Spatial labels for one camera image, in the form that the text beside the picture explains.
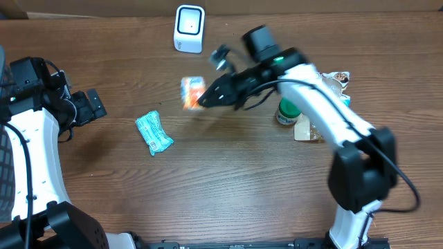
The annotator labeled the orange tissue pack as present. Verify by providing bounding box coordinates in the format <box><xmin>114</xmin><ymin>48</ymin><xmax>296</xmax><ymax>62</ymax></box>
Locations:
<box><xmin>181</xmin><ymin>76</ymin><xmax>206</xmax><ymax>111</ymax></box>

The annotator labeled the green lid jar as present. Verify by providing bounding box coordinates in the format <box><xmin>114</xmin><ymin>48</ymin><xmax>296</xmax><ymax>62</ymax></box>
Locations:
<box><xmin>275</xmin><ymin>98</ymin><xmax>301</xmax><ymax>125</ymax></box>

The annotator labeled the teal snack packet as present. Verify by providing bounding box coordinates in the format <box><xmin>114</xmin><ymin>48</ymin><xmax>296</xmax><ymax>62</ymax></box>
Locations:
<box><xmin>135</xmin><ymin>111</ymin><xmax>174</xmax><ymax>156</ymax></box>

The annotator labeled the beige Pantree snack bag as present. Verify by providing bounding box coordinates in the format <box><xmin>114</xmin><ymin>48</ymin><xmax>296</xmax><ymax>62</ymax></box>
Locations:
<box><xmin>293</xmin><ymin>72</ymin><xmax>350</xmax><ymax>143</ymax></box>

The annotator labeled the teal wipes pack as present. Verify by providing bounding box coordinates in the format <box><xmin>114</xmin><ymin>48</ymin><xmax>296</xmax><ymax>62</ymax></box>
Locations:
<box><xmin>340</xmin><ymin>94</ymin><xmax>351</xmax><ymax>107</ymax></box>

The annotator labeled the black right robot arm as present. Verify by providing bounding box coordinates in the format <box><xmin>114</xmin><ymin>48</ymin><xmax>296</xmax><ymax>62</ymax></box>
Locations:
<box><xmin>198</xmin><ymin>26</ymin><xmax>399</xmax><ymax>248</ymax></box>

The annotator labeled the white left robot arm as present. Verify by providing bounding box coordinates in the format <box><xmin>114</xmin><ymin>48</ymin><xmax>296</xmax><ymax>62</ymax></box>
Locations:
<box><xmin>1</xmin><ymin>57</ymin><xmax>144</xmax><ymax>248</ymax></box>

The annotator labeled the white barcode scanner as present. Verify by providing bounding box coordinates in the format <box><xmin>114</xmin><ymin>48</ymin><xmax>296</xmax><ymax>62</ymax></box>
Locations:
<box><xmin>173</xmin><ymin>4</ymin><xmax>206</xmax><ymax>54</ymax></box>

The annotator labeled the black wire basket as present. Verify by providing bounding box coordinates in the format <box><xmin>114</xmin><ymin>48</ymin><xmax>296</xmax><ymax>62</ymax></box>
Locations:
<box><xmin>0</xmin><ymin>44</ymin><xmax>17</xmax><ymax>223</ymax></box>

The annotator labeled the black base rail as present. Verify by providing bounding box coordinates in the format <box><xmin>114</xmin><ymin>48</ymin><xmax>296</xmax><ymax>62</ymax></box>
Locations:
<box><xmin>147</xmin><ymin>237</ymin><xmax>392</xmax><ymax>249</ymax></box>

